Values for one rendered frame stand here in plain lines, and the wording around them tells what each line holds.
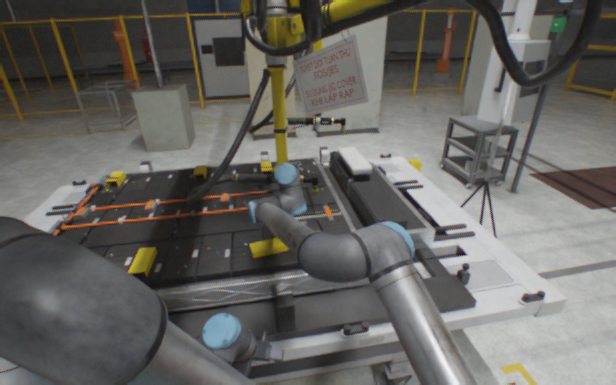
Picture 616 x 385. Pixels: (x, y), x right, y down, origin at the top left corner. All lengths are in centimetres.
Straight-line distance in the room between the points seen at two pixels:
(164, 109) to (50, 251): 550
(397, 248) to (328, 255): 17
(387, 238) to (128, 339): 58
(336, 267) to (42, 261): 55
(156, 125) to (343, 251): 539
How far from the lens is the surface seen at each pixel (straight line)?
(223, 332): 87
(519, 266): 188
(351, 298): 141
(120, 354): 37
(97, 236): 185
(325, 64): 126
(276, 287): 136
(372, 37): 605
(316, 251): 75
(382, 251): 77
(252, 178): 162
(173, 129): 590
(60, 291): 36
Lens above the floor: 190
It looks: 28 degrees down
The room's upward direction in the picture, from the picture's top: 1 degrees counter-clockwise
